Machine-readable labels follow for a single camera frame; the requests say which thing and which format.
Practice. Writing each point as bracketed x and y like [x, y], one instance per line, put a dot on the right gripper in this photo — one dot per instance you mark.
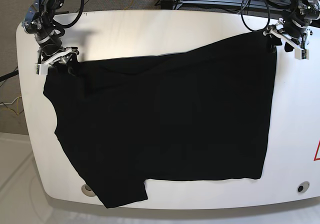
[51, 49]

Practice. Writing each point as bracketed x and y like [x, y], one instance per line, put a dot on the black T-shirt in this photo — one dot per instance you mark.
[201, 115]

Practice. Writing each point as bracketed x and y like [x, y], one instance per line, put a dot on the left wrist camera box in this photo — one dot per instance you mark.
[301, 54]

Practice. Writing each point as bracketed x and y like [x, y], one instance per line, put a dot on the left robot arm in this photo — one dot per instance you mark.
[300, 9]

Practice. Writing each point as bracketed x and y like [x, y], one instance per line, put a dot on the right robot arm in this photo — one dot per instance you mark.
[39, 21]

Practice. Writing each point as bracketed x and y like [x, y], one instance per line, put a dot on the red triangle warning sticker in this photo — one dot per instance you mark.
[317, 153]

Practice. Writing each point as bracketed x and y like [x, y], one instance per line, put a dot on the aluminium frame rail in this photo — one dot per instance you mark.
[255, 4]

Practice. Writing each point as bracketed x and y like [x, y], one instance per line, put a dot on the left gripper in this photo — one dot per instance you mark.
[293, 32]

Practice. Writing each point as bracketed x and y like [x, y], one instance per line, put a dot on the round table grommet hole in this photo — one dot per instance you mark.
[303, 187]

